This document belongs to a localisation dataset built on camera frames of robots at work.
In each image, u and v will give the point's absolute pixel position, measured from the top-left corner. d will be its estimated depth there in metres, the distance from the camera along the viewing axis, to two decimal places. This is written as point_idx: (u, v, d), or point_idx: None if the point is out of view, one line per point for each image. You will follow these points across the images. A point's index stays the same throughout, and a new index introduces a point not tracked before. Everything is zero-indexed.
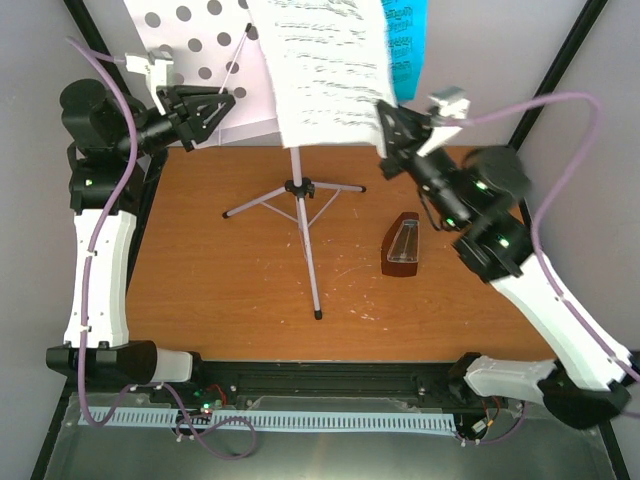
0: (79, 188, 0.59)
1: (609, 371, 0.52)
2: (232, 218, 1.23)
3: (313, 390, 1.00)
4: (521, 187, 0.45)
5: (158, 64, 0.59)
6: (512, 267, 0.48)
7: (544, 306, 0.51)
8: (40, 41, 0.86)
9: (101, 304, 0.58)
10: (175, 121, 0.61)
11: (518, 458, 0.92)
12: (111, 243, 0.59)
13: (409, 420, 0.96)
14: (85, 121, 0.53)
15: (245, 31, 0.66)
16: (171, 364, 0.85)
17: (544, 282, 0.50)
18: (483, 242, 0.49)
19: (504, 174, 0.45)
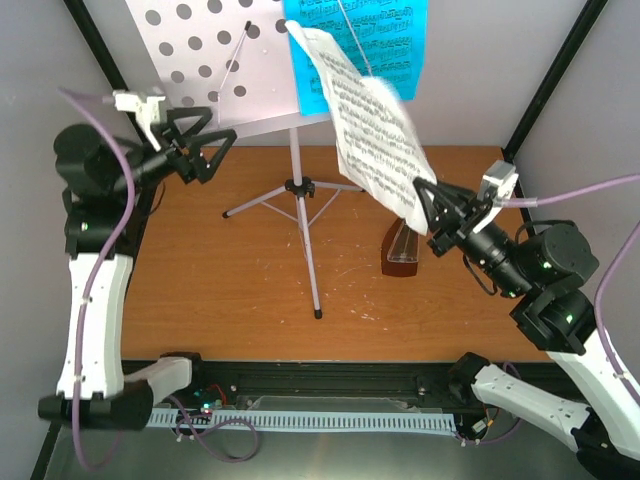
0: (74, 232, 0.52)
1: None
2: (232, 217, 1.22)
3: (313, 390, 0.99)
4: (588, 268, 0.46)
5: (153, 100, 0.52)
6: (575, 344, 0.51)
7: (603, 381, 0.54)
8: (38, 37, 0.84)
9: (95, 352, 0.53)
10: (172, 156, 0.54)
11: (516, 457, 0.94)
12: (106, 288, 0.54)
13: (410, 420, 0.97)
14: (79, 170, 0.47)
15: (245, 28, 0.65)
16: (170, 378, 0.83)
17: (604, 359, 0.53)
18: (546, 316, 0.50)
19: (570, 252, 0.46)
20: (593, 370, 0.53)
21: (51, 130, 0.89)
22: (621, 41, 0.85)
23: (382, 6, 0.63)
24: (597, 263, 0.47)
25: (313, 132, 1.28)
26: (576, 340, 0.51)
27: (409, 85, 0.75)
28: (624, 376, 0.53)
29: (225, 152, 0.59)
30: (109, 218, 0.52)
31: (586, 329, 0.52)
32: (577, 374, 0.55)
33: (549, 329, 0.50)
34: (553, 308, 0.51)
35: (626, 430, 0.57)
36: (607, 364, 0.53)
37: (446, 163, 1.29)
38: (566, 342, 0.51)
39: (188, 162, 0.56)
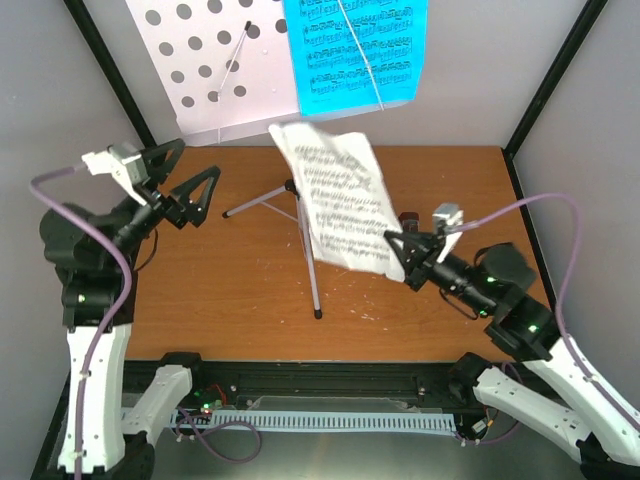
0: (71, 302, 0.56)
1: None
2: (232, 218, 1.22)
3: (313, 390, 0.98)
4: (527, 278, 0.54)
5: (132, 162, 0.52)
6: (541, 351, 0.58)
7: (576, 386, 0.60)
8: (41, 39, 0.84)
9: (95, 426, 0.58)
10: (163, 207, 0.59)
11: (514, 457, 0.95)
12: (105, 362, 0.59)
13: (409, 420, 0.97)
14: (69, 257, 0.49)
15: (245, 28, 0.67)
16: (168, 401, 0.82)
17: (573, 364, 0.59)
18: (510, 328, 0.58)
19: (506, 268, 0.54)
20: (563, 374, 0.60)
21: (52, 130, 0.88)
22: (623, 42, 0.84)
23: (382, 6, 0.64)
24: (535, 275, 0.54)
25: None
26: (541, 347, 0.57)
27: (409, 89, 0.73)
28: (593, 379, 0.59)
29: (211, 193, 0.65)
30: (105, 289, 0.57)
31: (552, 338, 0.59)
32: (553, 381, 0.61)
33: (515, 339, 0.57)
34: (517, 321, 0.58)
35: (608, 434, 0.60)
36: (577, 368, 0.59)
37: (446, 162, 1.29)
38: (532, 350, 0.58)
39: (177, 209, 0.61)
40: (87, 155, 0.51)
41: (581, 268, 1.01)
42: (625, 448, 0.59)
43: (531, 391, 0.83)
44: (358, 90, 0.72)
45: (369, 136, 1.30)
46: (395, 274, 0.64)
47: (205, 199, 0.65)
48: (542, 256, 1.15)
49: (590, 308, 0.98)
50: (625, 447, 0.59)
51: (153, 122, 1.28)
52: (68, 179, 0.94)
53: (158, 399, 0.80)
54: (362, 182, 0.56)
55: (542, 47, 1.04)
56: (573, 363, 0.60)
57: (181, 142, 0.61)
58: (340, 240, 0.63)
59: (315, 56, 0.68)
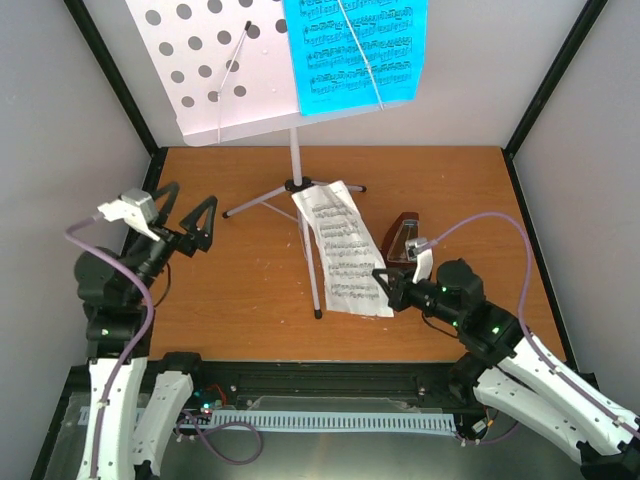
0: (96, 336, 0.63)
1: (618, 434, 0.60)
2: (232, 218, 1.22)
3: (313, 390, 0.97)
4: (471, 283, 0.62)
5: (144, 202, 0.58)
6: (505, 349, 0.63)
7: (545, 379, 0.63)
8: (42, 39, 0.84)
9: (110, 454, 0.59)
10: (173, 239, 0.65)
11: (514, 458, 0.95)
12: (122, 391, 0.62)
13: (410, 420, 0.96)
14: (98, 292, 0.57)
15: (245, 28, 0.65)
16: (172, 415, 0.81)
17: (538, 359, 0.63)
18: (476, 332, 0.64)
19: (451, 276, 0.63)
20: (530, 370, 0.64)
21: (52, 130, 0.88)
22: (623, 43, 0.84)
23: (383, 5, 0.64)
24: (478, 279, 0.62)
25: (312, 132, 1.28)
26: (505, 346, 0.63)
27: (409, 87, 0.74)
28: (557, 371, 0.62)
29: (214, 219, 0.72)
30: (126, 325, 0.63)
31: (515, 337, 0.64)
32: (525, 376, 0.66)
33: (482, 343, 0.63)
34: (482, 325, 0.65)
35: (584, 424, 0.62)
36: (542, 362, 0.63)
37: (446, 162, 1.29)
38: (497, 350, 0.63)
39: (187, 239, 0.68)
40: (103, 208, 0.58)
41: (580, 268, 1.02)
42: (598, 435, 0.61)
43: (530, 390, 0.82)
44: (358, 90, 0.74)
45: (369, 136, 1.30)
46: (384, 307, 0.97)
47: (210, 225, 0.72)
48: (541, 257, 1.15)
49: (588, 309, 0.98)
50: (598, 435, 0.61)
51: (153, 122, 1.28)
52: (68, 180, 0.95)
53: (159, 420, 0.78)
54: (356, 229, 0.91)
55: (542, 47, 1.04)
56: (538, 357, 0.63)
57: (177, 185, 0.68)
58: (346, 289, 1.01)
59: (315, 56, 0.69)
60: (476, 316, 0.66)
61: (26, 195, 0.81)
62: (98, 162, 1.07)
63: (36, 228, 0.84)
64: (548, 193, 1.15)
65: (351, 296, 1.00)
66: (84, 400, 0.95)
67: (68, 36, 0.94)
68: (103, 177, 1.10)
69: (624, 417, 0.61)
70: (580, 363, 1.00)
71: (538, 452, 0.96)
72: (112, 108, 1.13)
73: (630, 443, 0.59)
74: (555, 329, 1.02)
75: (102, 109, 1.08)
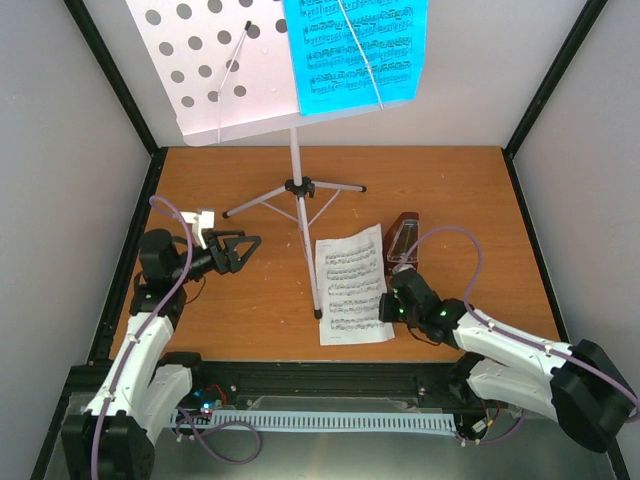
0: (139, 300, 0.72)
1: (551, 361, 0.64)
2: (232, 218, 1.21)
3: (313, 390, 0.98)
4: (412, 278, 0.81)
5: (205, 216, 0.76)
6: (451, 326, 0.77)
7: (485, 337, 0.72)
8: (42, 40, 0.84)
9: (130, 380, 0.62)
10: (215, 254, 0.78)
11: (514, 457, 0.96)
12: (152, 335, 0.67)
13: (410, 420, 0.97)
14: (154, 255, 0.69)
15: (245, 28, 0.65)
16: (171, 395, 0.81)
17: (476, 322, 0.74)
18: (431, 320, 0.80)
19: (399, 276, 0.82)
20: (471, 333, 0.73)
21: (51, 130, 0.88)
22: (625, 41, 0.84)
23: (383, 6, 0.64)
24: (416, 274, 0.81)
25: (313, 132, 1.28)
26: (451, 324, 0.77)
27: (409, 87, 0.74)
28: (492, 326, 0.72)
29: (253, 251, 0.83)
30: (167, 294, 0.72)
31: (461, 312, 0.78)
32: (477, 344, 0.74)
33: (436, 330, 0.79)
34: (432, 315, 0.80)
35: (527, 365, 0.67)
36: (480, 324, 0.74)
37: (446, 162, 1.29)
38: (448, 329, 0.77)
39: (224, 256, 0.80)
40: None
41: (580, 268, 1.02)
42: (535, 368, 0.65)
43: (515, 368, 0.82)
44: (358, 90, 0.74)
45: (369, 136, 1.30)
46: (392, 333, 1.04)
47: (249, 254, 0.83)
48: (541, 257, 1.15)
49: (589, 309, 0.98)
50: (536, 369, 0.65)
51: (153, 122, 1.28)
52: (67, 179, 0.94)
53: (158, 396, 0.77)
54: (372, 261, 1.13)
55: (542, 47, 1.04)
56: (477, 320, 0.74)
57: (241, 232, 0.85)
58: (350, 321, 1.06)
59: (314, 56, 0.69)
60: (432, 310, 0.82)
61: (24, 194, 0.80)
62: (99, 162, 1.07)
63: (34, 228, 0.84)
64: (549, 193, 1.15)
65: (356, 325, 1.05)
66: (84, 400, 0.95)
67: (66, 34, 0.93)
68: (103, 176, 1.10)
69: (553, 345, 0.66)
70: None
71: (538, 452, 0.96)
72: (111, 107, 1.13)
73: (562, 368, 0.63)
74: (555, 329, 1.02)
75: (102, 108, 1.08)
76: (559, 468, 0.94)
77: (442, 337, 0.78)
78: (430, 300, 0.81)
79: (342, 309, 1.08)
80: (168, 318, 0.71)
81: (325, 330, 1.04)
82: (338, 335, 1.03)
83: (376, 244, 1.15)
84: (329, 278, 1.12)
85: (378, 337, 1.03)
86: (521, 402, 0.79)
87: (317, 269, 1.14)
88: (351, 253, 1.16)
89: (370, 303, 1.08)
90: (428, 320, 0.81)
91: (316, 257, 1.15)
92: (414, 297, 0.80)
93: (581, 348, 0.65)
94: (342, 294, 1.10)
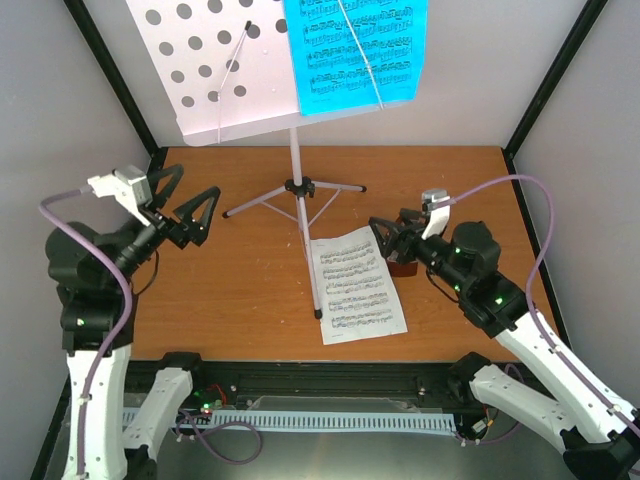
0: (70, 324, 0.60)
1: (611, 422, 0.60)
2: (232, 218, 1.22)
3: (313, 390, 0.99)
4: (490, 249, 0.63)
5: (131, 188, 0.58)
6: (504, 321, 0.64)
7: (542, 357, 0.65)
8: (41, 38, 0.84)
9: (97, 448, 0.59)
10: (164, 227, 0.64)
11: (515, 458, 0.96)
12: (104, 385, 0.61)
13: (410, 420, 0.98)
14: (72, 272, 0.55)
15: (245, 28, 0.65)
16: (171, 406, 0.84)
17: (538, 336, 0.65)
18: (480, 301, 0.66)
19: (473, 240, 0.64)
20: (529, 346, 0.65)
21: (50, 130, 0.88)
22: (625, 41, 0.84)
23: (383, 5, 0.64)
24: (497, 245, 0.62)
25: (313, 131, 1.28)
26: (505, 318, 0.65)
27: (409, 87, 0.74)
28: (556, 349, 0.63)
29: (213, 212, 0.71)
30: (103, 314, 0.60)
31: (519, 309, 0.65)
32: (524, 355, 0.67)
33: (483, 313, 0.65)
34: (484, 295, 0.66)
35: (578, 409, 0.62)
36: (542, 340, 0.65)
37: (446, 162, 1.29)
38: (498, 321, 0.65)
39: (179, 228, 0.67)
40: (93, 181, 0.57)
41: (580, 269, 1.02)
42: (588, 420, 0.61)
43: (525, 387, 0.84)
44: (358, 90, 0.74)
45: (369, 135, 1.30)
46: (395, 327, 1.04)
47: (209, 215, 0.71)
48: (541, 256, 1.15)
49: (589, 309, 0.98)
50: (590, 421, 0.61)
51: (152, 121, 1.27)
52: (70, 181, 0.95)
53: (157, 409, 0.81)
54: (371, 259, 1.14)
55: (542, 47, 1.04)
56: (540, 334, 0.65)
57: (182, 169, 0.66)
58: (352, 318, 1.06)
59: (314, 56, 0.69)
60: (483, 286, 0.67)
61: (26, 195, 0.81)
62: (98, 161, 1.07)
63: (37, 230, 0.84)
64: (549, 192, 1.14)
65: (358, 321, 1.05)
66: None
67: (66, 36, 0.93)
68: (103, 176, 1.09)
69: (621, 406, 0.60)
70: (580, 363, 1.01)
71: (537, 452, 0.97)
72: (111, 107, 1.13)
73: (622, 432, 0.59)
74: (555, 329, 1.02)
75: (101, 107, 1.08)
76: (558, 469, 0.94)
77: (484, 323, 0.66)
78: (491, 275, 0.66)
79: (342, 307, 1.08)
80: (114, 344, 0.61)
81: (327, 328, 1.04)
82: (341, 332, 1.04)
83: (373, 244, 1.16)
84: (327, 277, 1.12)
85: (381, 332, 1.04)
86: (522, 419, 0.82)
87: (315, 268, 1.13)
88: (348, 252, 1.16)
89: (371, 299, 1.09)
90: (476, 299, 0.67)
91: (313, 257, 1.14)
92: (482, 272, 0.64)
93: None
94: (341, 293, 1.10)
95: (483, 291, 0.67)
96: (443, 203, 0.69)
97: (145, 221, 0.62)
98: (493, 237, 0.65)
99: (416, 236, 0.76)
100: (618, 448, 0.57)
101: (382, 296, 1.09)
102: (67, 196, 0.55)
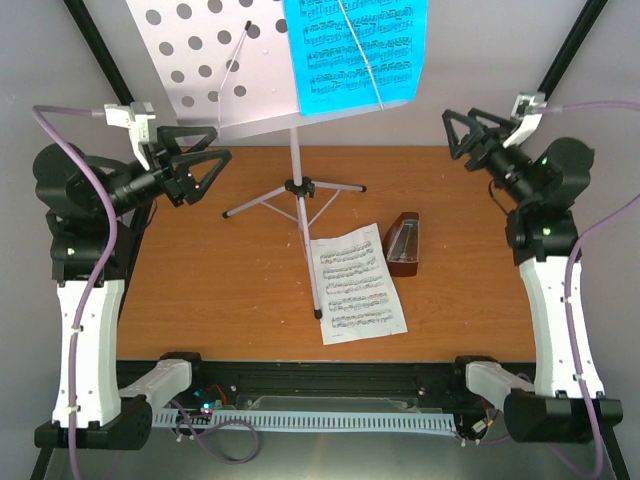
0: (61, 256, 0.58)
1: (567, 384, 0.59)
2: (232, 218, 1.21)
3: (313, 390, 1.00)
4: (578, 178, 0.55)
5: (138, 119, 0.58)
6: (538, 251, 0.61)
7: (550, 300, 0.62)
8: (39, 41, 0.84)
9: (89, 382, 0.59)
10: (160, 178, 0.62)
11: (513, 458, 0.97)
12: (97, 316, 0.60)
13: (410, 420, 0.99)
14: (61, 194, 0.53)
15: (245, 28, 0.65)
16: (173, 382, 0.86)
17: (561, 279, 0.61)
18: (526, 222, 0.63)
19: (568, 159, 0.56)
20: (542, 283, 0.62)
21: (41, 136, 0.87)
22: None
23: (382, 5, 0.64)
24: (588, 180, 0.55)
25: (313, 131, 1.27)
26: (541, 248, 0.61)
27: (409, 87, 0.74)
28: (565, 299, 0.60)
29: (214, 176, 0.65)
30: (94, 245, 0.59)
31: (563, 249, 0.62)
32: (531, 288, 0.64)
33: (522, 232, 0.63)
34: (537, 219, 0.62)
35: (546, 358, 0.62)
36: (558, 286, 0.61)
37: (447, 161, 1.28)
38: (530, 247, 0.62)
39: (175, 182, 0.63)
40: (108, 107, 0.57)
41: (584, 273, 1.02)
42: (550, 370, 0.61)
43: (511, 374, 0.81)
44: (358, 90, 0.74)
45: (369, 135, 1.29)
46: (395, 327, 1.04)
47: (210, 177, 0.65)
48: None
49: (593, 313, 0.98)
50: (549, 371, 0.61)
51: None
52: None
53: (162, 378, 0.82)
54: (370, 259, 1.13)
55: (543, 46, 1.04)
56: (563, 279, 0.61)
57: (213, 133, 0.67)
58: (352, 318, 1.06)
59: (314, 56, 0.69)
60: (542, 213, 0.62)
61: (17, 198, 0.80)
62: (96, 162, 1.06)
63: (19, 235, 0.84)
64: None
65: (358, 322, 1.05)
66: None
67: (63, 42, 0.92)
68: None
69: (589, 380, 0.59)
70: None
71: (536, 451, 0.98)
72: None
73: (567, 395, 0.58)
74: None
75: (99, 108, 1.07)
76: (558, 468, 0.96)
77: (516, 243, 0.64)
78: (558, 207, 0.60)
79: (342, 307, 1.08)
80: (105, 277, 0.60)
81: (327, 328, 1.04)
82: (341, 333, 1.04)
83: (373, 244, 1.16)
84: (327, 278, 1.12)
85: (380, 332, 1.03)
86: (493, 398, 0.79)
87: (316, 269, 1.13)
88: (348, 252, 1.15)
89: (370, 298, 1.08)
90: (522, 219, 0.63)
91: (312, 256, 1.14)
92: (555, 195, 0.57)
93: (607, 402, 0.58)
94: (341, 293, 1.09)
95: (537, 215, 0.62)
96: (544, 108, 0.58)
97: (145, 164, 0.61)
98: (590, 169, 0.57)
99: (497, 142, 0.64)
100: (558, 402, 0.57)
101: (382, 297, 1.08)
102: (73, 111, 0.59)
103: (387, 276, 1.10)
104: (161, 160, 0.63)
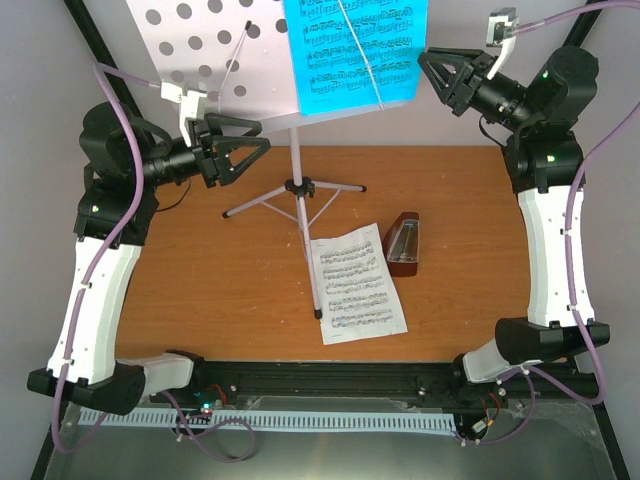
0: (86, 212, 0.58)
1: (560, 313, 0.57)
2: (232, 218, 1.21)
3: (313, 390, 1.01)
4: (585, 87, 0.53)
5: (191, 98, 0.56)
6: (541, 179, 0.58)
7: (548, 232, 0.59)
8: (37, 42, 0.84)
9: (86, 340, 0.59)
10: (199, 156, 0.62)
11: (513, 458, 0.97)
12: (106, 277, 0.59)
13: (410, 420, 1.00)
14: (100, 145, 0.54)
15: (245, 28, 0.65)
16: (168, 376, 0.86)
17: (561, 212, 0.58)
18: (529, 149, 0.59)
19: (571, 69, 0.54)
20: (542, 216, 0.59)
21: (38, 137, 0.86)
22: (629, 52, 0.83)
23: (383, 6, 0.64)
24: (594, 89, 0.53)
25: (313, 132, 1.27)
26: (545, 176, 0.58)
27: (409, 87, 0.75)
28: (565, 230, 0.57)
29: (253, 162, 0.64)
30: (119, 206, 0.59)
31: (567, 176, 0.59)
32: (530, 221, 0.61)
33: (525, 160, 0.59)
34: (539, 146, 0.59)
35: (540, 287, 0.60)
36: (559, 218, 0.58)
37: (447, 161, 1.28)
38: (533, 175, 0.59)
39: (212, 161, 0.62)
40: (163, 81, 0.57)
41: (587, 276, 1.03)
42: (542, 301, 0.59)
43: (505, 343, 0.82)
44: (358, 90, 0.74)
45: (369, 136, 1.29)
46: (396, 326, 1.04)
47: (246, 164, 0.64)
48: None
49: (596, 314, 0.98)
50: (542, 301, 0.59)
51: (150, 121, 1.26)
52: (53, 188, 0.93)
53: (157, 365, 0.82)
54: (371, 256, 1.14)
55: None
56: (564, 212, 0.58)
57: (259, 126, 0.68)
58: (352, 317, 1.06)
59: (314, 56, 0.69)
60: (544, 138, 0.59)
61: (10, 199, 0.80)
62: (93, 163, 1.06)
63: (18, 237, 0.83)
64: None
65: (359, 322, 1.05)
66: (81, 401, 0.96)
67: (63, 43, 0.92)
68: None
69: (584, 307, 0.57)
70: (580, 363, 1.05)
71: (536, 452, 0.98)
72: None
73: (563, 324, 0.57)
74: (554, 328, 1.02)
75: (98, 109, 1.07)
76: (559, 468, 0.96)
77: (521, 174, 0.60)
78: (561, 127, 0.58)
79: (341, 307, 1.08)
80: (123, 241, 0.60)
81: (327, 329, 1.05)
82: (341, 333, 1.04)
83: (373, 243, 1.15)
84: (327, 276, 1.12)
85: (381, 332, 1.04)
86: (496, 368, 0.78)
87: (316, 268, 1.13)
88: (349, 250, 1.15)
89: (371, 297, 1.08)
90: (525, 147, 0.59)
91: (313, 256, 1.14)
92: (560, 109, 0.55)
93: (600, 326, 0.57)
94: (340, 292, 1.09)
95: (536, 141, 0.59)
96: (526, 28, 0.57)
97: (188, 142, 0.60)
98: (594, 78, 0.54)
99: (483, 78, 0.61)
100: (549, 334, 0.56)
101: (382, 296, 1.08)
102: (131, 79, 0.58)
103: (387, 275, 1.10)
104: (204, 141, 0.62)
